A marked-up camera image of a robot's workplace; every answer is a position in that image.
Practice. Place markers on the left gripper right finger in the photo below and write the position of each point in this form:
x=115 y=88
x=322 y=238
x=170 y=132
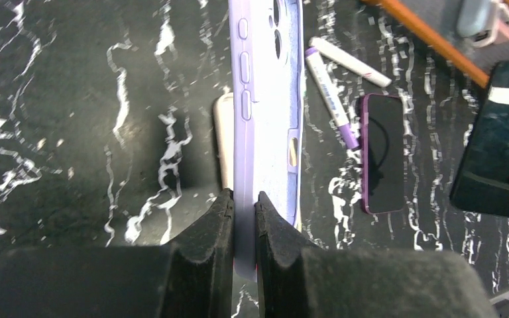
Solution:
x=297 y=278

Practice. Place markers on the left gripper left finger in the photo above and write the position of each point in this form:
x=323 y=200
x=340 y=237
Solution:
x=189 y=276

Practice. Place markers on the bare black phone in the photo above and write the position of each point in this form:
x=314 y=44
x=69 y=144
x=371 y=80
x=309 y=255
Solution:
x=382 y=136

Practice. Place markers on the purple capped white marker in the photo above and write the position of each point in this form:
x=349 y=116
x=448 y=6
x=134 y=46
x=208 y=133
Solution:
x=330 y=96

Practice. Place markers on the white pen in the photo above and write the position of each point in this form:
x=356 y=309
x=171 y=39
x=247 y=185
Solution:
x=349 y=62

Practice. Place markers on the orange wooden shelf rack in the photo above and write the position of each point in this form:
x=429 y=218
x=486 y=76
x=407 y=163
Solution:
x=434 y=22

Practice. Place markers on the light blue stapler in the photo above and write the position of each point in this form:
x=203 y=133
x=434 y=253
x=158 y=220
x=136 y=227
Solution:
x=476 y=22

